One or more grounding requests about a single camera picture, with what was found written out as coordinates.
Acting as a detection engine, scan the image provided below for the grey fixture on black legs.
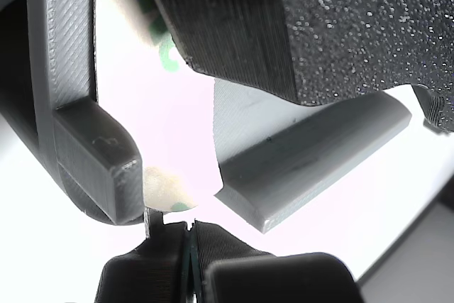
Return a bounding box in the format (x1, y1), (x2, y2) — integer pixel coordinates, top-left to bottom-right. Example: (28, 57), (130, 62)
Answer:
(0, 0), (413, 236)

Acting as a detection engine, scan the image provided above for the white paper card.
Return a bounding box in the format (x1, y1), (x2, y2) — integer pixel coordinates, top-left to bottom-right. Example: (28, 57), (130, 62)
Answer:
(94, 0), (223, 212)

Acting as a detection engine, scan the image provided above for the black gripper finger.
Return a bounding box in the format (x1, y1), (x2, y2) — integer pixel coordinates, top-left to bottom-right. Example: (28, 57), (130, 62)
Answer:
(189, 220), (366, 303)
(140, 0), (454, 134)

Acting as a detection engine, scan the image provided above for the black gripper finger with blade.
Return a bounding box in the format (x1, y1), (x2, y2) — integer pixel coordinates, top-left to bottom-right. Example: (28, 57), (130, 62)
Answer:
(94, 209), (189, 303)

